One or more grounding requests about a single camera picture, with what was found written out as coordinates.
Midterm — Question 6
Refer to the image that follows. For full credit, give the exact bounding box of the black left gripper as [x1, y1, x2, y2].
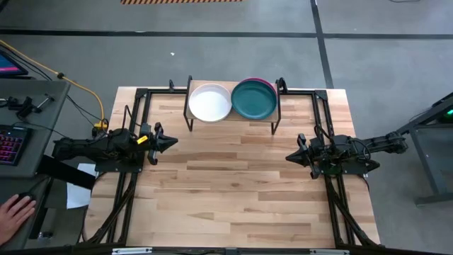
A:
[136, 122, 179, 166]

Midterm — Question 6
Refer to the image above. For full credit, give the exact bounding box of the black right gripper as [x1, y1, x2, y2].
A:
[285, 133, 330, 179]

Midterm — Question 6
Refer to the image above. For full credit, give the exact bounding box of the white plate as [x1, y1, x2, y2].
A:
[188, 83, 233, 123]

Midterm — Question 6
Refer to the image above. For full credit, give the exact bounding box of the dark green plate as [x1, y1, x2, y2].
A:
[230, 79, 278, 120]

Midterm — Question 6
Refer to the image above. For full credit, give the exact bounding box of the magenta plate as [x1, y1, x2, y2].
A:
[240, 76, 279, 95]

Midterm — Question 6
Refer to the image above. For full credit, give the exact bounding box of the wooden shelf with black legs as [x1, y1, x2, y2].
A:
[183, 74, 282, 135]

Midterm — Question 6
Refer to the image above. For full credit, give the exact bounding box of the white paper sheet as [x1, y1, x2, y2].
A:
[66, 162, 98, 210]

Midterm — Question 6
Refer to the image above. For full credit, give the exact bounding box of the grey desk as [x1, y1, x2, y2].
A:
[0, 79, 71, 251]

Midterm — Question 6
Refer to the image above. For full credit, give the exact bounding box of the black metal stand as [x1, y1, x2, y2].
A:
[396, 91, 453, 206]

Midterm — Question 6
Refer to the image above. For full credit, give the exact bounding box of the black clamp tool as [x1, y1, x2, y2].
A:
[0, 93, 57, 120]

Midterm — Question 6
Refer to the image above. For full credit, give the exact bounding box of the black computer mouse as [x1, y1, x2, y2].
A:
[16, 192, 36, 205]

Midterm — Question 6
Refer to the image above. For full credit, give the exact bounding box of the backlit keyboard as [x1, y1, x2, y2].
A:
[0, 124, 33, 166]

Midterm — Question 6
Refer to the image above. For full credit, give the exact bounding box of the person's hand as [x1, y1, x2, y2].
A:
[0, 193, 37, 246]

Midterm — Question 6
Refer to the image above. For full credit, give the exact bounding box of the computer monitor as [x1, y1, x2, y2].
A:
[0, 49, 29, 77]

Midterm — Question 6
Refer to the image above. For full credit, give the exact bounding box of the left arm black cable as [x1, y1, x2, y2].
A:
[122, 104, 142, 135]

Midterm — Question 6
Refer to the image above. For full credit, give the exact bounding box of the black aluminium table frame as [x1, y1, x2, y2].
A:
[83, 86, 382, 249]

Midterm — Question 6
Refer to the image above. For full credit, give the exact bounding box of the yellow cable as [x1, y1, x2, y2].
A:
[0, 38, 109, 130]

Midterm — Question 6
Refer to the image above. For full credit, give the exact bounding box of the silver metal bracket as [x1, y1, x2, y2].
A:
[309, 249, 350, 255]
[112, 246, 153, 255]

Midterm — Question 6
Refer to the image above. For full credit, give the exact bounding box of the black strap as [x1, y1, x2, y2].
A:
[37, 154, 97, 191]

